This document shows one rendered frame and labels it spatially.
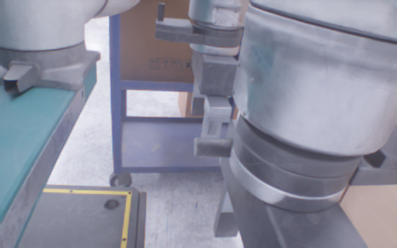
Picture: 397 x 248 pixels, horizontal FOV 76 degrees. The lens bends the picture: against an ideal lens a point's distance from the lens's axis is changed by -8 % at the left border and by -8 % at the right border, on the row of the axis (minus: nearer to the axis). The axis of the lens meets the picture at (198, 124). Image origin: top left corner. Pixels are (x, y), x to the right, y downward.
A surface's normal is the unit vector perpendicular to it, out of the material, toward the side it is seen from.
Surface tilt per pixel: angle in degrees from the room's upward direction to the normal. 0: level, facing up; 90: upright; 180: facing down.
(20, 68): 7
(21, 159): 0
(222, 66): 90
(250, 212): 90
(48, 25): 92
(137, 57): 90
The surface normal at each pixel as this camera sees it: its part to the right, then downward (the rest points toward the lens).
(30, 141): 0.12, -0.86
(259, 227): -0.99, -0.04
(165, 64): 0.19, 0.51
